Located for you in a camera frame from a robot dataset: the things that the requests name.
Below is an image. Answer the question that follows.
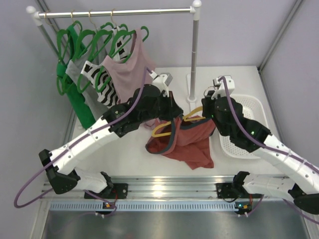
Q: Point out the yellow hanger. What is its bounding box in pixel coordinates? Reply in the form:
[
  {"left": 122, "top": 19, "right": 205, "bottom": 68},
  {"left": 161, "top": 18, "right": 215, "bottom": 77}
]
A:
[{"left": 152, "top": 106, "right": 207, "bottom": 137}]

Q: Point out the red tank top blue trim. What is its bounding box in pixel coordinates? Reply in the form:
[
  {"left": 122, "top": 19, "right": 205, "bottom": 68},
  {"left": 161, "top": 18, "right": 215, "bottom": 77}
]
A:
[{"left": 145, "top": 116, "right": 216, "bottom": 170}]

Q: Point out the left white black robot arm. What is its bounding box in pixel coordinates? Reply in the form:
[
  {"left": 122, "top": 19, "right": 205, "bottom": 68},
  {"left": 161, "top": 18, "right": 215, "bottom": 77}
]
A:
[{"left": 39, "top": 84, "right": 183, "bottom": 198}]

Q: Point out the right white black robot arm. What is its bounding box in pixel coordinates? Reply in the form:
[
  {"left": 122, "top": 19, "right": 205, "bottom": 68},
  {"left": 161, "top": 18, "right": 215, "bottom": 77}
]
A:
[{"left": 201, "top": 96, "right": 319, "bottom": 215}]

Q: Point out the pink tank top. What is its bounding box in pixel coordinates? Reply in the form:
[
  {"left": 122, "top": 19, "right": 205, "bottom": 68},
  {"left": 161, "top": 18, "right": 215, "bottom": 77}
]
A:
[{"left": 102, "top": 29, "right": 156, "bottom": 104}]

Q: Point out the black white striped top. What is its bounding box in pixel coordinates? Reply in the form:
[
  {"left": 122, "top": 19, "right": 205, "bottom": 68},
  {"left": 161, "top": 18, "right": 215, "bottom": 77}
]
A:
[{"left": 81, "top": 24, "right": 129, "bottom": 107}]

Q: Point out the green hanger under pink top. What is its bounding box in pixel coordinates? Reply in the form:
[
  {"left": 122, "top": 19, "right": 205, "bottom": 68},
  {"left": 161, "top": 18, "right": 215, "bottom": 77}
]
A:
[{"left": 95, "top": 25, "right": 150, "bottom": 93}]

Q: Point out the green hanger under striped top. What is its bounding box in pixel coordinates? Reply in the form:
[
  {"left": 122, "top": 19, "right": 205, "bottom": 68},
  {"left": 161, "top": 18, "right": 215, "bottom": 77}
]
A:
[{"left": 77, "top": 22, "right": 118, "bottom": 93}]

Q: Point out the grey top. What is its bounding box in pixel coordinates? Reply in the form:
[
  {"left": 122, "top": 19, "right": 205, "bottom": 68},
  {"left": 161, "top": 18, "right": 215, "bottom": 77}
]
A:
[{"left": 66, "top": 38, "right": 118, "bottom": 120}]

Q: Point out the green top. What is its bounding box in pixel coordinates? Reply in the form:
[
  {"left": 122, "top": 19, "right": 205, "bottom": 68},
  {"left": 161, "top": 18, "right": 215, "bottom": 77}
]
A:
[{"left": 56, "top": 24, "right": 98, "bottom": 130}]

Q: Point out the white perforated plastic basket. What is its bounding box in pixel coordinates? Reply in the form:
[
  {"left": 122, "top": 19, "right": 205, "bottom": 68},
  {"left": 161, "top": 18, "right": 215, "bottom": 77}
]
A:
[{"left": 219, "top": 94, "right": 269, "bottom": 160}]

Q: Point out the silver clothes rack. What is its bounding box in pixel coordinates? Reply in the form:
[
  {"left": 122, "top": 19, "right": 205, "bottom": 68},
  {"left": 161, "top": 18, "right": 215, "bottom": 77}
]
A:
[{"left": 26, "top": 0, "right": 202, "bottom": 110}]

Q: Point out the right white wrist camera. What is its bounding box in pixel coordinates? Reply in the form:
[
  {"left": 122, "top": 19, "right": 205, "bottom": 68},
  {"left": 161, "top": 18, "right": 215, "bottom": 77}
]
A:
[{"left": 203, "top": 75, "right": 235, "bottom": 100}]

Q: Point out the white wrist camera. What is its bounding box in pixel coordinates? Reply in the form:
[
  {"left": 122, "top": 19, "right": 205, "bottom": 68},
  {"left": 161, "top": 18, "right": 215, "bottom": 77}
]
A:
[
  {"left": 149, "top": 71, "right": 173, "bottom": 97},
  {"left": 203, "top": 75, "right": 235, "bottom": 100}
]

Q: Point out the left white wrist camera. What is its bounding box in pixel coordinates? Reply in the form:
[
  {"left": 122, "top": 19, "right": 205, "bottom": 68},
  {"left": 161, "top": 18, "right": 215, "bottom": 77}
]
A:
[{"left": 149, "top": 71, "right": 173, "bottom": 97}]

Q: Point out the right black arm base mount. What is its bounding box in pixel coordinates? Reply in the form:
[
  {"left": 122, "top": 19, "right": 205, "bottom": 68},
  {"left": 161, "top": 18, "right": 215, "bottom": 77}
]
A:
[{"left": 215, "top": 183, "right": 249, "bottom": 200}]

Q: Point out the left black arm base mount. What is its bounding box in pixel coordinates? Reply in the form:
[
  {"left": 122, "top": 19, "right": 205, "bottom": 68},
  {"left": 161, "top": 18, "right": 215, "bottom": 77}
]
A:
[{"left": 84, "top": 183, "right": 128, "bottom": 200}]

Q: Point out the slotted white cable duct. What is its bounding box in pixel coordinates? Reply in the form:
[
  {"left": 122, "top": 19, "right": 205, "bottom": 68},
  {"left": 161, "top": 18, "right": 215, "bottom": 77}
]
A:
[{"left": 50, "top": 201, "right": 238, "bottom": 212}]

